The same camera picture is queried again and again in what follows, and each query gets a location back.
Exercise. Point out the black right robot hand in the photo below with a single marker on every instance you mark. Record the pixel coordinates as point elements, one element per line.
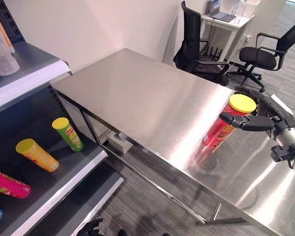
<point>258,121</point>

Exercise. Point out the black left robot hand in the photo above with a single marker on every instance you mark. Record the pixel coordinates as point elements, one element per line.
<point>90,228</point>

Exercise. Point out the red chips can yellow lid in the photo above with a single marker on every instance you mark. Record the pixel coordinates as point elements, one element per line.
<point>225,123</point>

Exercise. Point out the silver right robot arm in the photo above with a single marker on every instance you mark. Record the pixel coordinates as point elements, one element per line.
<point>290,143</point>

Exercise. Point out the robot dark foot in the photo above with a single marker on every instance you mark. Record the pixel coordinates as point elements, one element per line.
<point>123,232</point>

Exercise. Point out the black office chair with armrests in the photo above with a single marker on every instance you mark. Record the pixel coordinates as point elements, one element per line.
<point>265,56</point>

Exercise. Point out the stainless steel table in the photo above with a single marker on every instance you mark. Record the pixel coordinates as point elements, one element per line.
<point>167,127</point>

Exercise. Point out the pink chips can yellow lid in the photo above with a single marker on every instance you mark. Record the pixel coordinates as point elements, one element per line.
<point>8,184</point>

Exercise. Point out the black mesh high-back office chair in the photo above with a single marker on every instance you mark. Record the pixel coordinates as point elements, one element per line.
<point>194,51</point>

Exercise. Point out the green chips can yellow lid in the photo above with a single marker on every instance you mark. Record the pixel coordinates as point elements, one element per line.
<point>68,134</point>

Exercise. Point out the white desk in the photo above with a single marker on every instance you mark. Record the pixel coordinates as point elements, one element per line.
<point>226,27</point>

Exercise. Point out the open laptop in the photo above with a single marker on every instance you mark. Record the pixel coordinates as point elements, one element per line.
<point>220,12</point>

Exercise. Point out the grey white store shelf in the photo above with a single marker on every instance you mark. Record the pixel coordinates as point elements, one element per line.
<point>39,123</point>

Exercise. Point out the white labelled bottle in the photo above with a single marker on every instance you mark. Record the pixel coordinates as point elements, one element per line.
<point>1,52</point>

